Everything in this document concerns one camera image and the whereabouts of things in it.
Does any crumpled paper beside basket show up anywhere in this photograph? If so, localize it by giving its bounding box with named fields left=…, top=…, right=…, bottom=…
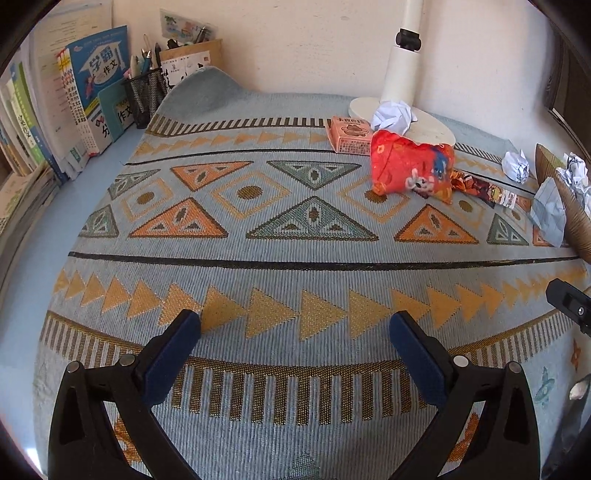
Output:
left=530, top=177, right=567, bottom=247

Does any crumpled paper ball centre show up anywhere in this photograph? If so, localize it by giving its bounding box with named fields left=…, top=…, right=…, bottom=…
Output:
left=370, top=101, right=418, bottom=136

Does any stack of flat workbooks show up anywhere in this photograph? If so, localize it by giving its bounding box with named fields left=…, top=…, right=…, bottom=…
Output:
left=1, top=163, right=58, bottom=282

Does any red snack bag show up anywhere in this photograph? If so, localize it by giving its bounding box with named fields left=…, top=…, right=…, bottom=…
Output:
left=370, top=130, right=455, bottom=204

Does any white desk lamp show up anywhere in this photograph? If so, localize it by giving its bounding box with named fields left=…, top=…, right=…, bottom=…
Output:
left=349, top=0, right=456, bottom=146

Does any small crumpled paper ball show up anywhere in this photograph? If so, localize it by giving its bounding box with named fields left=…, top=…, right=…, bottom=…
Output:
left=501, top=150, right=530, bottom=184

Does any red illustrated long box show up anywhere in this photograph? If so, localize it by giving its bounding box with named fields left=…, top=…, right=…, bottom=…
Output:
left=451, top=170, right=518, bottom=209

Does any patterned blue woven mat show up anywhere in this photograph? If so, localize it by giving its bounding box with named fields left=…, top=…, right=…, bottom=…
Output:
left=33, top=69, right=590, bottom=479

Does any brown paper storage box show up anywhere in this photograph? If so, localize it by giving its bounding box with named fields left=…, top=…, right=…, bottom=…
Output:
left=160, top=39, right=224, bottom=91

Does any upright row of books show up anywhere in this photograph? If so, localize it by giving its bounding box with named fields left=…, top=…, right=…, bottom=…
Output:
left=1, top=1, right=113, bottom=183

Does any orange small carton box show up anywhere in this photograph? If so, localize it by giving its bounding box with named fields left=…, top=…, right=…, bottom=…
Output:
left=325, top=116, right=374, bottom=156

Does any black mesh pen holder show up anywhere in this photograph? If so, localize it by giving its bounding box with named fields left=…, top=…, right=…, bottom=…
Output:
left=122, top=69, right=167, bottom=129

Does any crumpled bluish paper ball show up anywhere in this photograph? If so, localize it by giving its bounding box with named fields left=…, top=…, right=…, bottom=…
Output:
left=556, top=152, right=591, bottom=217

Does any dark wall monitor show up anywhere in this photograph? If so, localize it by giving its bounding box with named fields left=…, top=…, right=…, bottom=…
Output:
left=544, top=16, right=590, bottom=160

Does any blue boxed book set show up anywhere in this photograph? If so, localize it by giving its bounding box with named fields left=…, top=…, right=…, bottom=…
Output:
left=58, top=25, right=133, bottom=157

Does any brown woven basket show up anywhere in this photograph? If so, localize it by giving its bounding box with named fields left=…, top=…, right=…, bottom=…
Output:
left=535, top=144, right=590, bottom=263

